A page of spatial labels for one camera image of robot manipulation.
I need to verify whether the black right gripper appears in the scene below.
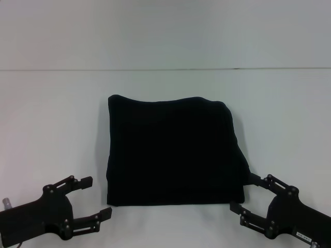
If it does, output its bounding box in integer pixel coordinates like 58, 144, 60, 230
229, 173, 331, 248

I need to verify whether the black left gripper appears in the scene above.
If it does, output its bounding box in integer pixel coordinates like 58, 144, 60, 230
0, 175, 113, 241

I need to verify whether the black shirt with FREE print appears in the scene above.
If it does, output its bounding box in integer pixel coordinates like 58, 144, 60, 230
106, 95, 255, 207

